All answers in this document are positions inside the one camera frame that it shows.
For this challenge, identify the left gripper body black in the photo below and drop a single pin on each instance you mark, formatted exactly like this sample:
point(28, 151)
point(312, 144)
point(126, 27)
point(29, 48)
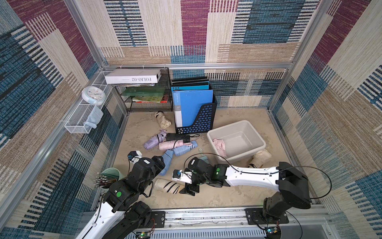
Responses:
point(157, 167)

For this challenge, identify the light blue umbrella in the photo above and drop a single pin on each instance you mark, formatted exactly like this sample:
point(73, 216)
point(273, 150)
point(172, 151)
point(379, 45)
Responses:
point(167, 157)

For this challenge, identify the beige umbrella black stripes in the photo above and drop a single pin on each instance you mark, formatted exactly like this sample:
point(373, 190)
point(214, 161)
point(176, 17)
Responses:
point(167, 186)

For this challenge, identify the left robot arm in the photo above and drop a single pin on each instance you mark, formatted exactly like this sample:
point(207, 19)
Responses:
point(120, 212)

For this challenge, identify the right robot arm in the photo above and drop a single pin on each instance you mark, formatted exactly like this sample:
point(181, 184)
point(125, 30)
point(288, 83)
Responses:
point(290, 185)

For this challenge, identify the pale pink folded umbrella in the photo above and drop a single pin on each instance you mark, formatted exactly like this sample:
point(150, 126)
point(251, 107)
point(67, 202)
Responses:
point(169, 145)

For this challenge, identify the mint green folded umbrella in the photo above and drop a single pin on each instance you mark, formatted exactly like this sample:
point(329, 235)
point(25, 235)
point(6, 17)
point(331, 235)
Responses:
point(204, 158)

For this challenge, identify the blue umbrella near black one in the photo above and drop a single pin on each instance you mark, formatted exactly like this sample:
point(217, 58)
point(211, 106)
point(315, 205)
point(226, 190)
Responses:
point(181, 150)

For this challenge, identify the lilac folded umbrella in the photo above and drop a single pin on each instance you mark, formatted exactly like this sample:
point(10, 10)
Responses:
point(155, 140)

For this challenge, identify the cream umbrella at back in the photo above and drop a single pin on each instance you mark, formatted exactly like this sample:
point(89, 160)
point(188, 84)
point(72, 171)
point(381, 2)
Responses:
point(162, 120)

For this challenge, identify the white plastic storage box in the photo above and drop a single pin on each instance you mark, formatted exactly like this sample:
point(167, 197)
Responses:
point(241, 140)

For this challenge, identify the white FOLIO-02 box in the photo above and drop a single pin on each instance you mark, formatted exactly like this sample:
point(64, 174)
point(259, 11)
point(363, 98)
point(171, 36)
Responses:
point(133, 76)

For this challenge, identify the black mesh file holder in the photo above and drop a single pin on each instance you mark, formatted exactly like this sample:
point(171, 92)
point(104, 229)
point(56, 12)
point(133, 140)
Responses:
point(204, 120)

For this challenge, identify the green pen cup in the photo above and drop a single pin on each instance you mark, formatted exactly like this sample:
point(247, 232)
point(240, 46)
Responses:
point(106, 178)

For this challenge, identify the red and green book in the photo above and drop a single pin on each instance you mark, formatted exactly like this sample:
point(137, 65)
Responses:
point(150, 99)

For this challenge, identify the blue clip file folder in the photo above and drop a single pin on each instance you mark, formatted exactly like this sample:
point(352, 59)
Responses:
point(187, 105)

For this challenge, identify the green book on shelf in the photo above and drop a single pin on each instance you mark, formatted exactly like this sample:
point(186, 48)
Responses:
point(144, 91)

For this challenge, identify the light blue cloth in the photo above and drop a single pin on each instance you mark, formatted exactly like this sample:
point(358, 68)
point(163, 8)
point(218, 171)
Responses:
point(93, 119)

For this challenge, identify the teal file folder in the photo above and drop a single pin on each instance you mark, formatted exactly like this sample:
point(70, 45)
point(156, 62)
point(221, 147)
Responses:
point(205, 85)

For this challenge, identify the white round clock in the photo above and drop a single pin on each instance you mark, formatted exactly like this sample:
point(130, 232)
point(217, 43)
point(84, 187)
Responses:
point(93, 95)

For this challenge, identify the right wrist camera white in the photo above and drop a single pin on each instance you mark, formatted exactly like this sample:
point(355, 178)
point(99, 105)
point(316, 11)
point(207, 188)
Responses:
point(182, 176)

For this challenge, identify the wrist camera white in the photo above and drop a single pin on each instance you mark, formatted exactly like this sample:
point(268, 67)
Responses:
point(182, 176)
point(134, 156)

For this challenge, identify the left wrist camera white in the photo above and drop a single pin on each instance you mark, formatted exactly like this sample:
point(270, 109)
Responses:
point(134, 156)

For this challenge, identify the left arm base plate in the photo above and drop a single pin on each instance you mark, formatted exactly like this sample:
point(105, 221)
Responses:
point(156, 219)

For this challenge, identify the beige umbrella wooden handle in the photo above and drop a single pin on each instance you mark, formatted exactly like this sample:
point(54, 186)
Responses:
point(259, 159)

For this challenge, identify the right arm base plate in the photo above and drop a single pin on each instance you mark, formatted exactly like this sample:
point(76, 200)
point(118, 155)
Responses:
point(255, 216)

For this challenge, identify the black wire shelf rack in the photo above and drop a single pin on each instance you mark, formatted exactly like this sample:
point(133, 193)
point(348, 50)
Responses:
point(164, 81)

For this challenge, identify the white wire wall basket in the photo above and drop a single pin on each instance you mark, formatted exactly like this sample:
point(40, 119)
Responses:
point(75, 118)

